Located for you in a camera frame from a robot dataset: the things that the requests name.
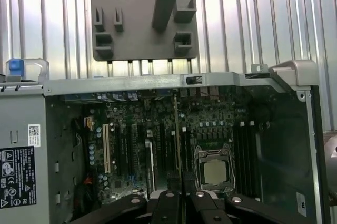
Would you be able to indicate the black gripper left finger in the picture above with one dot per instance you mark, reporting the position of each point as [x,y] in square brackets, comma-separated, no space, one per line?
[166,208]

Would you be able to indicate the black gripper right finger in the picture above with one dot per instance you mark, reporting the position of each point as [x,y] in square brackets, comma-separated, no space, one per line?
[200,208]

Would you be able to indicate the black RAM slot pair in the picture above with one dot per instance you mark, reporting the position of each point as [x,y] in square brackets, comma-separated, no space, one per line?
[245,155]
[189,153]

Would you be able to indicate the silver CPU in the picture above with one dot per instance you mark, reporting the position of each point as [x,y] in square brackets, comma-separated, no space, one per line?
[217,171]

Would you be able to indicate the metal CPU socket cover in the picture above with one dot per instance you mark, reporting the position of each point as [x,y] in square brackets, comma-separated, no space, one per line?
[216,155]

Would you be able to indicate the green motherboard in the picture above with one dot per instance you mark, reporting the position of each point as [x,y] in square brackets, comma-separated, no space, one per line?
[131,118]

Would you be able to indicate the black open PC case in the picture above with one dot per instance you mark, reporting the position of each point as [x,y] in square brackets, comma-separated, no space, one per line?
[284,142]

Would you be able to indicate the grey power supply unit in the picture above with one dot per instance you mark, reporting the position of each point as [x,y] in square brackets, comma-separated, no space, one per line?
[21,118]

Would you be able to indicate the grey parts rack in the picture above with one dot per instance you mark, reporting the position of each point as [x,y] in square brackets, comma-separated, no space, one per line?
[142,23]

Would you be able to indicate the blue latch button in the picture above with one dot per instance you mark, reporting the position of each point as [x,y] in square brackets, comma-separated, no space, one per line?
[15,68]

